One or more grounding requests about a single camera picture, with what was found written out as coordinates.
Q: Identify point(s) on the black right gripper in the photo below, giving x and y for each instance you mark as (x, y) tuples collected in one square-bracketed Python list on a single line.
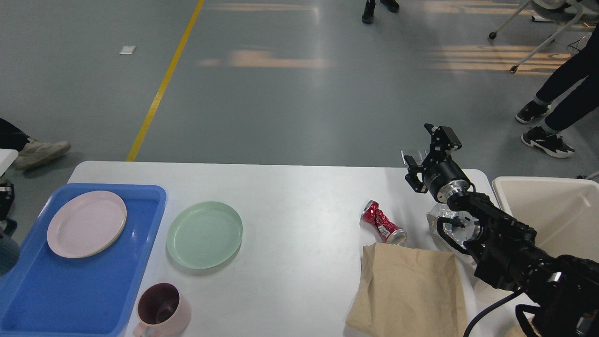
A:
[(440, 174)]

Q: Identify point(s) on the pink mug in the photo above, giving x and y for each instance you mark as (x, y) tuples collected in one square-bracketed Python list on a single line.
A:
[(162, 312)]

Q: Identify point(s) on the dark teal mug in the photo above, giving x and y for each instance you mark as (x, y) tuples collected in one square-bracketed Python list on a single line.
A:
[(10, 252)]

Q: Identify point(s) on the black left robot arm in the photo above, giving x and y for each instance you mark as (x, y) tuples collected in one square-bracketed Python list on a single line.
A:
[(7, 197)]

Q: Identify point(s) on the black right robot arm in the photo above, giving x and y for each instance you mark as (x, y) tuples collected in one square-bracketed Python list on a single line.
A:
[(564, 289)]

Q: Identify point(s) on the crumpled clear plastic wrapper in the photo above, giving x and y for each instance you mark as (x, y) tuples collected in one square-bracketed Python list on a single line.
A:
[(453, 229)]

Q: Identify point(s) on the crushed red soda can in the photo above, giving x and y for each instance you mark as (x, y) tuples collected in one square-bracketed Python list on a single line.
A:
[(389, 232)]

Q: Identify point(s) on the brown paper bag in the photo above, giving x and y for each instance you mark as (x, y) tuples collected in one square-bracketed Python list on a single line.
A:
[(408, 292)]

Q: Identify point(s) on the beige plastic bin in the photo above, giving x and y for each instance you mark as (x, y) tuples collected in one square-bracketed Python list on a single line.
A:
[(563, 211)]

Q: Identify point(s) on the person in dark jeans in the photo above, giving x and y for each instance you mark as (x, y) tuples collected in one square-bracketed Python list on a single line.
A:
[(568, 95)]

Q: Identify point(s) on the green plate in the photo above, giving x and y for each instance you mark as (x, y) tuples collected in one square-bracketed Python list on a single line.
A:
[(204, 235)]

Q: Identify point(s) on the pink plate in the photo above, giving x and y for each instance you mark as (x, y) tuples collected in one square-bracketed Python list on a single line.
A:
[(87, 224)]

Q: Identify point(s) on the person at left edge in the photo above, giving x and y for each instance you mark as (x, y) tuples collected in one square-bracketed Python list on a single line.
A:
[(32, 153)]

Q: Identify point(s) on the blue plastic tray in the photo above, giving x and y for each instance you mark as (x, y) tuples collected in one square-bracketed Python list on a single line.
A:
[(46, 295)]

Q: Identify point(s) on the white side table corner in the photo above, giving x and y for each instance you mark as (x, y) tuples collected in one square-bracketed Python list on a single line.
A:
[(7, 157)]

